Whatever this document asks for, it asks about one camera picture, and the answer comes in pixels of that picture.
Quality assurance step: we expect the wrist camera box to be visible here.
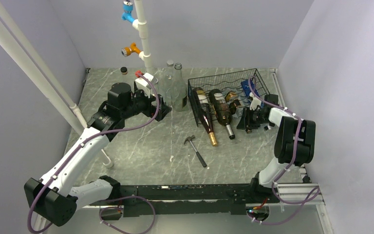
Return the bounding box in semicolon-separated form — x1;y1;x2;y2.
249;94;262;111
135;70;158;97

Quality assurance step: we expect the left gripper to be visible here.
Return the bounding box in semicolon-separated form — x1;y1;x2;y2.
121;85;171;121

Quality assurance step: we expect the blue label clear bottle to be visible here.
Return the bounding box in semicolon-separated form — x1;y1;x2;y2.
241;80;271;111

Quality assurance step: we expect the small grey hammer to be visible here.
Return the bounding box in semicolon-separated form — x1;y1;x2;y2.
184;135;207;168

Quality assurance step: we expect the round clear glass bottle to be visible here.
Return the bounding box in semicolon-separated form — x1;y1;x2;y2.
162;59;174;102

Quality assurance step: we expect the orange pipe nozzle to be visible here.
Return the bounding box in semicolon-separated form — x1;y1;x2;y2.
121;42;141;57

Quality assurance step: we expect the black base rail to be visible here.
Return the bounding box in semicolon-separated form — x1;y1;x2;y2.
93;182;279;217

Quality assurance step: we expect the white pvc pipe frame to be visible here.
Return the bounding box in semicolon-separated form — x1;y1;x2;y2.
0;0;158;169

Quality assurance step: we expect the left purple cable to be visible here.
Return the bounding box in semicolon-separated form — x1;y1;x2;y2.
27;74;161;234

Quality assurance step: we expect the clear frosted wine bottle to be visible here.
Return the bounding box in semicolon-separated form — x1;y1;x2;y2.
170;63;187;112

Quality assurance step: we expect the green wine bottle silver cap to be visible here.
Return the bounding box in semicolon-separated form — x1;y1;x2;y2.
208;89;235;139

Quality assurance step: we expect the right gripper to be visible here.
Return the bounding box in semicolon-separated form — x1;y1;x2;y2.
237;107;270;129

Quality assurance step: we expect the black wire wine rack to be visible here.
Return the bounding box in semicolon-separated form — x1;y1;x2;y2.
187;68;271;126

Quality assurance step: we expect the red wine bottle gold cap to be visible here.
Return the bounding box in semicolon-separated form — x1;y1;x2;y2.
193;88;218;147

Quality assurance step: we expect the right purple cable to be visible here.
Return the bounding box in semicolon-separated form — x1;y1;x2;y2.
245;76;320;226

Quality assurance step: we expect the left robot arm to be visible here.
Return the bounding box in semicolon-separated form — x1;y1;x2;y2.
24;82;163;234

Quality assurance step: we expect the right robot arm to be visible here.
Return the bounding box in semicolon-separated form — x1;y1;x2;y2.
237;93;316;202

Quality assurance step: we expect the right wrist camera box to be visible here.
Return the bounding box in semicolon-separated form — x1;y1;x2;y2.
249;94;262;111

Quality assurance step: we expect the clear bottle white label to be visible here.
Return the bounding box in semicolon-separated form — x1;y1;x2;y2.
120;66;128;75

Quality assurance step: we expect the blue pipe nozzle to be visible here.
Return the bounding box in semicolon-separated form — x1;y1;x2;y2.
121;0;134;23

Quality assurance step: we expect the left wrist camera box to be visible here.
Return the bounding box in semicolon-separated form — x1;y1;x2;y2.
135;70;158;97

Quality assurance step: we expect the purple cable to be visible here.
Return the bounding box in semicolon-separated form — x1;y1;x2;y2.
245;76;320;226
27;74;161;234

